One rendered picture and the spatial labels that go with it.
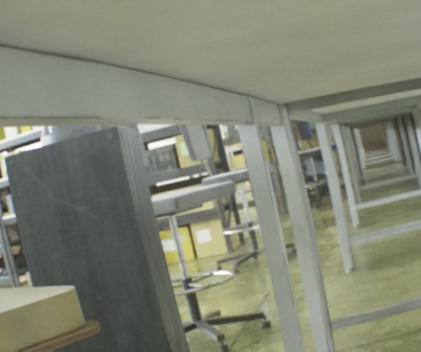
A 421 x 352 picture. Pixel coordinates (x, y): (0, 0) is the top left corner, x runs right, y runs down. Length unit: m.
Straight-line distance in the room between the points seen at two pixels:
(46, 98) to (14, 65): 0.06
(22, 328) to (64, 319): 0.09
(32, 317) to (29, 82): 0.45
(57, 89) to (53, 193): 0.70
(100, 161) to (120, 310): 0.27
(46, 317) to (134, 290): 0.37
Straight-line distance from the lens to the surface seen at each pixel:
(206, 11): 0.62
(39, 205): 1.33
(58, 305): 0.99
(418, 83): 2.25
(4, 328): 0.92
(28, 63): 0.58
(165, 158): 6.25
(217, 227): 6.24
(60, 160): 1.31
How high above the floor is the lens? 0.75
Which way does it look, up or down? 2 degrees down
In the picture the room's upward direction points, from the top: 13 degrees counter-clockwise
